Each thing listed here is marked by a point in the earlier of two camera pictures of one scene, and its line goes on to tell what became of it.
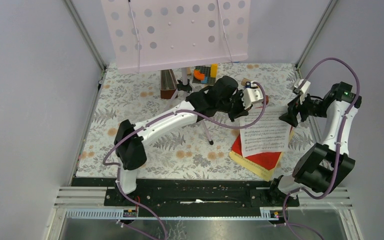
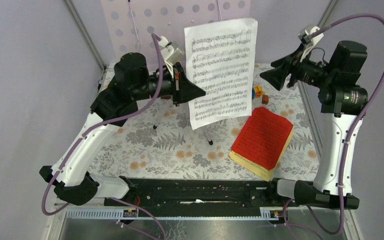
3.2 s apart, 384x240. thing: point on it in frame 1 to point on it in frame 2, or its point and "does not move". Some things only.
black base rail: [193, 193] does not move
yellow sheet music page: [266, 174] does not move
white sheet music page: [261, 130] to [221, 58]
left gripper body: [236, 106] to [166, 86]
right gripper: [290, 117] to [276, 76]
